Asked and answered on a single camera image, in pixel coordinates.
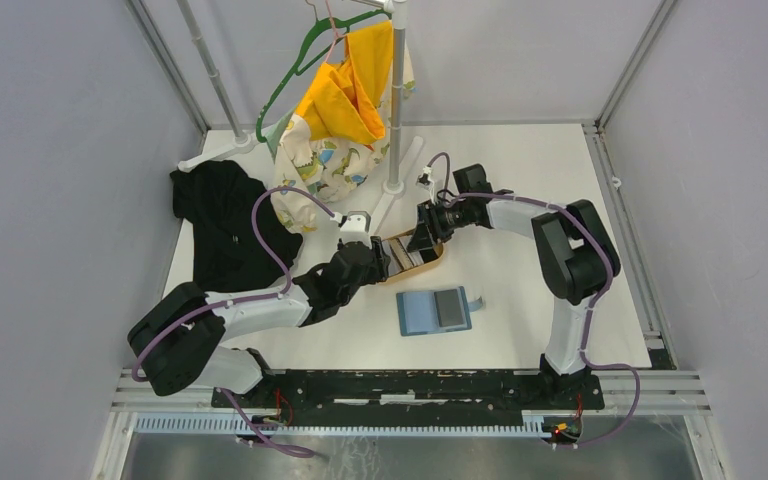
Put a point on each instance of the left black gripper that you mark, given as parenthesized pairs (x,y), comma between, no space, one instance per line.
(379,263)

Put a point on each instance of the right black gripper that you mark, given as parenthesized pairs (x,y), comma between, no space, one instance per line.
(439,231)

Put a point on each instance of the oval wooden card tray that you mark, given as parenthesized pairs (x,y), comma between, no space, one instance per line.
(431,257)

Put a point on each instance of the blue card holder wallet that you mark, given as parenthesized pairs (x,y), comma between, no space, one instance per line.
(417,316)

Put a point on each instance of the dark credit card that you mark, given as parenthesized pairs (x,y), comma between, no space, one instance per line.
(449,308)

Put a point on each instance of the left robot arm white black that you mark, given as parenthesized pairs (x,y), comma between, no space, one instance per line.
(179,343)

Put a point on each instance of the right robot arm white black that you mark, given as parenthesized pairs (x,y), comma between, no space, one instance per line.
(576,255)

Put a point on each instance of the upright stack of cards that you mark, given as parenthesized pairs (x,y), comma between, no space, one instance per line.
(404,260)

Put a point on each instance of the white metal clothes rack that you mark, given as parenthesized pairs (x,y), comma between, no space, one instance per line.
(402,155)

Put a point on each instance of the yellow dinosaur print jacket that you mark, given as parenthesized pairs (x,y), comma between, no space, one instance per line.
(340,130)

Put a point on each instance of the black garment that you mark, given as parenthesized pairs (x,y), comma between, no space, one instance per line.
(238,246)

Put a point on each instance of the green clothes hanger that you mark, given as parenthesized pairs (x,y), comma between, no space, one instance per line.
(301,65)

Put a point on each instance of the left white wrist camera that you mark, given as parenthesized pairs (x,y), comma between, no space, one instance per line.
(354,226)

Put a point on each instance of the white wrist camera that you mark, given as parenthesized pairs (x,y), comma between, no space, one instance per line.
(427,182)
(354,226)

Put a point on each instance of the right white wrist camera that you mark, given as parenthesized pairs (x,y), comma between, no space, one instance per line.
(427,182)

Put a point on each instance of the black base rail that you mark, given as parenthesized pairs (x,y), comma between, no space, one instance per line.
(419,398)

